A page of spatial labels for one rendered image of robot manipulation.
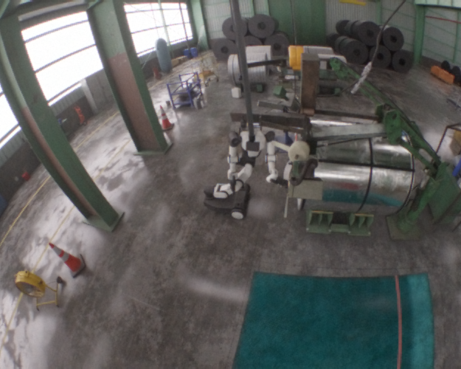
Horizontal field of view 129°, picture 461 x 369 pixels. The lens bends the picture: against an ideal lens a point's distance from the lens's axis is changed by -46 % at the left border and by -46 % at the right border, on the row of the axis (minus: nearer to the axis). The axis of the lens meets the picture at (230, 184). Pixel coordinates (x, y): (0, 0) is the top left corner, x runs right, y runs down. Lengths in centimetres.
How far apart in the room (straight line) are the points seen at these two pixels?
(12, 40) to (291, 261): 449
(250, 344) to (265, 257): 110
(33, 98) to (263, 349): 396
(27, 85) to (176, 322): 343
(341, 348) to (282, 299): 94
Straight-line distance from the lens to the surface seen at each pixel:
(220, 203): 304
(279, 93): 99
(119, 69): 472
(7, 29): 326
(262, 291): 253
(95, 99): 1145
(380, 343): 280
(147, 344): 278
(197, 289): 266
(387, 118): 139
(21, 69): 311
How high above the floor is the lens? 244
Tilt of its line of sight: 44 degrees down
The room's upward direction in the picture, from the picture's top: 11 degrees counter-clockwise
